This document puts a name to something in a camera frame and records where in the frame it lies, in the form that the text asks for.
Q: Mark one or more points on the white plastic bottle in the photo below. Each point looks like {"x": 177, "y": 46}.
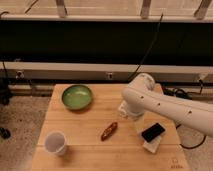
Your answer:
{"x": 124, "y": 111}

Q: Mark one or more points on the black object on floor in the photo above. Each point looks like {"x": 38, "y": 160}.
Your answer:
{"x": 4, "y": 133}

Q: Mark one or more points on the green ceramic bowl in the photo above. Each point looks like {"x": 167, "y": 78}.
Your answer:
{"x": 77, "y": 97}

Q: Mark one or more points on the white sponge block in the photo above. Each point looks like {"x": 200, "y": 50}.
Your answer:
{"x": 153, "y": 145}

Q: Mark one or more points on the red chili pepper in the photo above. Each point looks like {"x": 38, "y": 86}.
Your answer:
{"x": 109, "y": 131}

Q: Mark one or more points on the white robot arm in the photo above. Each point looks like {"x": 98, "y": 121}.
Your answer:
{"x": 139, "y": 95}

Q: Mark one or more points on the black smartphone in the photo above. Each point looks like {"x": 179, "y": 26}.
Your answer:
{"x": 152, "y": 132}

